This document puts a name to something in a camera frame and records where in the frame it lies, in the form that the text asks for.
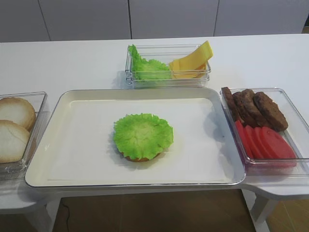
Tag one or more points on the bun half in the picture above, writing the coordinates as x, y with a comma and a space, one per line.
19, 111
13, 141

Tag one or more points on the clear lettuce and cheese box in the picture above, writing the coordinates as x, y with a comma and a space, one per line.
164, 54

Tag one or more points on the green lettuce leaves in box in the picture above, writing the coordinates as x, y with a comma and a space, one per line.
147, 69

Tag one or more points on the far bun half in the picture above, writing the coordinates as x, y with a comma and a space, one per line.
19, 111

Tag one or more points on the leftmost brown meat patty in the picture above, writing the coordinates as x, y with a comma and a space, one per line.
231, 104

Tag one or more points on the flat yellow cheese slice stack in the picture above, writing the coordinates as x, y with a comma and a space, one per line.
186, 74

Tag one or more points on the green lettuce leaf on bun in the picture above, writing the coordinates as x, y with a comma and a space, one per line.
142, 134

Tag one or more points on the clear bun box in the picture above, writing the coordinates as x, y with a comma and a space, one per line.
16, 170

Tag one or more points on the near bun half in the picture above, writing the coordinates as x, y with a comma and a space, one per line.
13, 141

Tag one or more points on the clear patty and tomato box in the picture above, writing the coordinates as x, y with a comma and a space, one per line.
296, 135

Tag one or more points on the white metal serving tray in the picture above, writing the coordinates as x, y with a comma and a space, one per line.
77, 150

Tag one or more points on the bottom bun under lettuce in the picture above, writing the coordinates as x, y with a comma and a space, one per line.
142, 159

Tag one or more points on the upright yellow cheese slice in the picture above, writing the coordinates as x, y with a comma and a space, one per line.
197, 58

